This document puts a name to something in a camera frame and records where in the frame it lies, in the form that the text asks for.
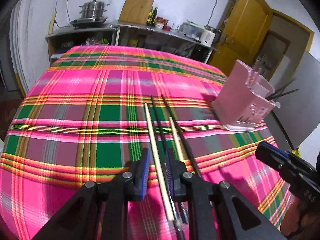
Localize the yellow wooden door frame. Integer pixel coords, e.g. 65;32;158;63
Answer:
267;9;314;80

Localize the grey panel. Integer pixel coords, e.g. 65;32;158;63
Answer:
269;51;320;150

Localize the yellow wooden door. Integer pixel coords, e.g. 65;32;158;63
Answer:
209;0;273;74

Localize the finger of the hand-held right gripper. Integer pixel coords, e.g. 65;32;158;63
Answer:
255;143;291;172
261;141;292;157

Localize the long cream wooden chopstick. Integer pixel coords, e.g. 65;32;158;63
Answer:
144;102;175;221

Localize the pink plastic utensil holder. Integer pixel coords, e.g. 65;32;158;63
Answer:
210;59;276;132

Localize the white electric kettle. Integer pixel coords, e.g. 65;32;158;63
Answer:
200;29;216;47

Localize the black chopstick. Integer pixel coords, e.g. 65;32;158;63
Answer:
151;95;186;240
161;94;202;177
269;88;300;100
272;78;297;98
180;201;189;224

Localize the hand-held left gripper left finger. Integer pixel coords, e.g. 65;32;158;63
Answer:
32;147;151;240

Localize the red label food jar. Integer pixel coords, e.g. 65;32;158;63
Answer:
154;16;168;29

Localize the white sliding door frame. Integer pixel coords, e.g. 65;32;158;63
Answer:
10;0;33;98

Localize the clear plastic container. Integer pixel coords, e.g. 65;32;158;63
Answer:
180;22;204;39

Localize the steel countertop stove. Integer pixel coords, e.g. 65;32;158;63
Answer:
70;16;108;28

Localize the stainless steel steamer pot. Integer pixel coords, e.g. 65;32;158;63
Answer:
79;0;110;19

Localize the black stove cable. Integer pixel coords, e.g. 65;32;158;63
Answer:
54;0;73;28

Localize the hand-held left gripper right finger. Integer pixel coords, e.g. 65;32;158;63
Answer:
166;147;288;240

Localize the wooden rolling pin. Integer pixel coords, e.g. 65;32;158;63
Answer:
49;12;56;34

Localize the steel shelf cabinet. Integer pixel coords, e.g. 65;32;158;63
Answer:
45;24;118;65

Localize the pink green plaid tablecloth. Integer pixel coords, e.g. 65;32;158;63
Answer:
0;44;295;240

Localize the thin wall cable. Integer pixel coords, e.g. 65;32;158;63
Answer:
207;0;227;27

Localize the wooden cutting board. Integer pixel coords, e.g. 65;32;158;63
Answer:
118;0;156;25

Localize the long steel counter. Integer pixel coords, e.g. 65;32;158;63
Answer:
110;21;220;64

